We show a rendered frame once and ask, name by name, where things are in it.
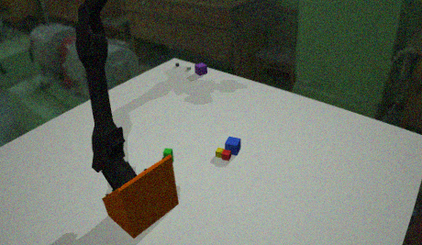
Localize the small purple block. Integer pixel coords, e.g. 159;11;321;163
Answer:
194;62;207;75

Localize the blue block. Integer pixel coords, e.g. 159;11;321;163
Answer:
225;137;240;156

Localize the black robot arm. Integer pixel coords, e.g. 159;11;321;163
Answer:
75;0;137;192

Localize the yellow block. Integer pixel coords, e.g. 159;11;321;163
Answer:
216;148;224;158

